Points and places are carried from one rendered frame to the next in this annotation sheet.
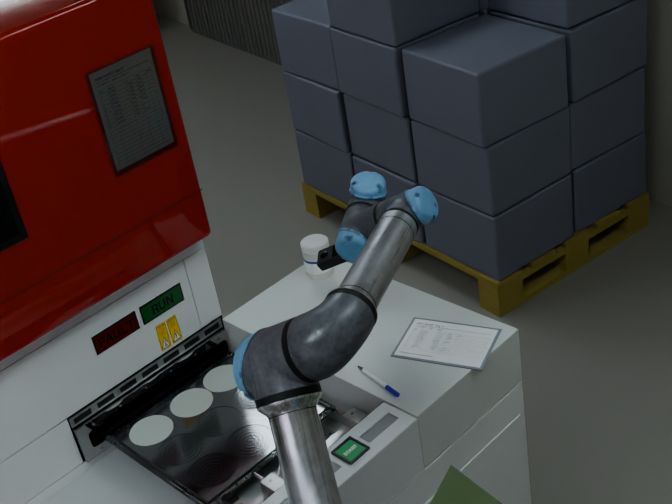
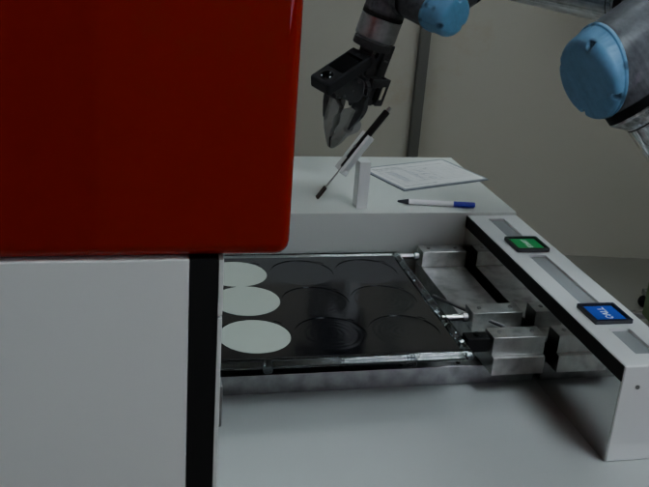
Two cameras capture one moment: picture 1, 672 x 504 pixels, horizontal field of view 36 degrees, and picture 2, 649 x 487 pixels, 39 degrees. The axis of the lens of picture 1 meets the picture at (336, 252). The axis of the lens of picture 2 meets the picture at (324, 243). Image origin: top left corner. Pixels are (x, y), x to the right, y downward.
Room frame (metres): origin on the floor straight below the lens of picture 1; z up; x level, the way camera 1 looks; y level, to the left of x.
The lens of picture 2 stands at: (1.20, 1.44, 1.48)
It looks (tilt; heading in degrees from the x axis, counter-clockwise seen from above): 21 degrees down; 297
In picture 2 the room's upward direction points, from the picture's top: 4 degrees clockwise
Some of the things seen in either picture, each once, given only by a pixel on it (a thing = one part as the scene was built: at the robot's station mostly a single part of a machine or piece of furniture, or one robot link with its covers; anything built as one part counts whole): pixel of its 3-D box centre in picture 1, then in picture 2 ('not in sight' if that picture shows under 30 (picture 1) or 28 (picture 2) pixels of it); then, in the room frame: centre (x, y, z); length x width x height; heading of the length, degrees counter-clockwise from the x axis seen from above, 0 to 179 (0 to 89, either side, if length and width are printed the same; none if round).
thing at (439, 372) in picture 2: not in sight; (370, 375); (1.64, 0.38, 0.84); 0.50 x 0.02 x 0.03; 40
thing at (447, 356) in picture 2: (155, 471); (344, 360); (1.65, 0.46, 0.90); 0.37 x 0.01 x 0.01; 40
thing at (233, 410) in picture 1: (218, 422); (315, 301); (1.77, 0.32, 0.90); 0.34 x 0.34 x 0.01; 40
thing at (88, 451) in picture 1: (157, 392); not in sight; (1.92, 0.47, 0.89); 0.44 x 0.02 x 0.10; 130
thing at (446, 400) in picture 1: (367, 348); (324, 217); (1.94, -0.03, 0.89); 0.62 x 0.35 x 0.14; 40
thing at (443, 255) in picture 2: (361, 422); (440, 255); (1.68, 0.01, 0.89); 0.08 x 0.03 x 0.03; 40
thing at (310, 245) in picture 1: (317, 256); not in sight; (2.19, 0.05, 1.01); 0.07 x 0.07 x 0.10
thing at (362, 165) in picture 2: not in sight; (353, 169); (1.84, 0.07, 1.03); 0.06 x 0.04 x 0.13; 40
